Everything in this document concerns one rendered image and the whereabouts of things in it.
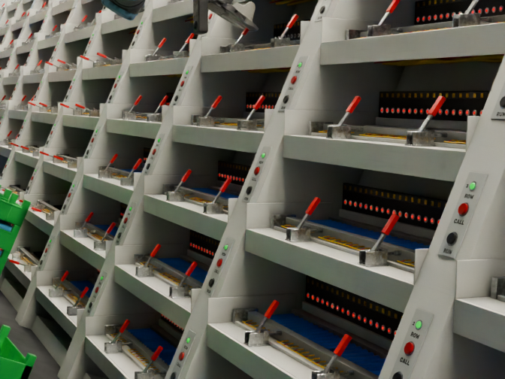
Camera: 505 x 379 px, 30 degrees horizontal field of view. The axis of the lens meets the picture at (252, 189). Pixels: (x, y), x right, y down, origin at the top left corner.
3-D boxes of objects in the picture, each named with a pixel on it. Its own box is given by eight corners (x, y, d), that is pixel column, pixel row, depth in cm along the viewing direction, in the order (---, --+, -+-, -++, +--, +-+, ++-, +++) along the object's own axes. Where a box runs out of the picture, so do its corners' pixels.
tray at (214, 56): (299, 66, 198) (300, 20, 197) (200, 72, 254) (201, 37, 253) (382, 71, 206) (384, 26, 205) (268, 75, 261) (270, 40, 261)
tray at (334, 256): (412, 316, 131) (417, 218, 130) (244, 250, 187) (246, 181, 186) (529, 309, 139) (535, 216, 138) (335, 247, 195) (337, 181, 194)
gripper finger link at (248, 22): (270, 12, 236) (240, -8, 233) (259, 32, 236) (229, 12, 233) (266, 13, 239) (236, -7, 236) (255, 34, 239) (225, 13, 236)
